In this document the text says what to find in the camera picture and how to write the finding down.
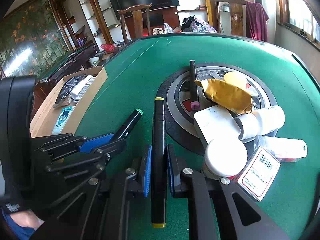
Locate green capped black marker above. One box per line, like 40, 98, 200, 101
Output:
111, 108, 143, 141

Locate teal cartoon pouch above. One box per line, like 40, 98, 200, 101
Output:
52, 106, 75, 134

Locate black snack packet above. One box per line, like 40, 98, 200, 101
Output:
53, 74, 88, 108

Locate yellow capped black marker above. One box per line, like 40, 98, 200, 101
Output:
151, 97, 167, 228

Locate small white bottle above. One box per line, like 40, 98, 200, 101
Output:
70, 75, 94, 102

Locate tall white medicine box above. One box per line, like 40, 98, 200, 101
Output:
73, 77, 95, 102

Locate person's left hand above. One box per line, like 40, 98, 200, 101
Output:
10, 210, 44, 230

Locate cardboard box tray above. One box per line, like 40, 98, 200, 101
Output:
30, 66, 108, 138

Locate white purple medicine box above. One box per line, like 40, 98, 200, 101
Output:
235, 147, 280, 202

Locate red label white bottle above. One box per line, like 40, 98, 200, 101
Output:
201, 137, 248, 180

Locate round table centre console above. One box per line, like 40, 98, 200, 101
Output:
157, 63, 277, 155

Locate clear pack red caps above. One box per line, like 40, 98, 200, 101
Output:
254, 135, 308, 163

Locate dark folding mahjong table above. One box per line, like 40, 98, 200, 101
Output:
39, 42, 97, 85

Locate pink capped black marker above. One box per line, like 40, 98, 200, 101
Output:
189, 60, 200, 111

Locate red plastic bag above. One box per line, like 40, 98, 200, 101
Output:
100, 44, 116, 53

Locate white square bottle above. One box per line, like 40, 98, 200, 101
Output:
194, 105, 241, 148

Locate white round bottle lying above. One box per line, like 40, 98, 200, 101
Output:
234, 106, 285, 140

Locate floral glass screen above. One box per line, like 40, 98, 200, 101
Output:
1, 0, 70, 78

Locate yellow crumpled packet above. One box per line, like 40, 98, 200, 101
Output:
194, 72, 253, 114

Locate pile of clothes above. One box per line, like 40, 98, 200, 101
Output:
181, 16, 217, 33

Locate wooden chair with cloth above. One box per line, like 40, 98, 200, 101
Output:
212, 0, 247, 36

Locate maroon cloth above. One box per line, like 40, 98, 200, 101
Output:
245, 1, 269, 42

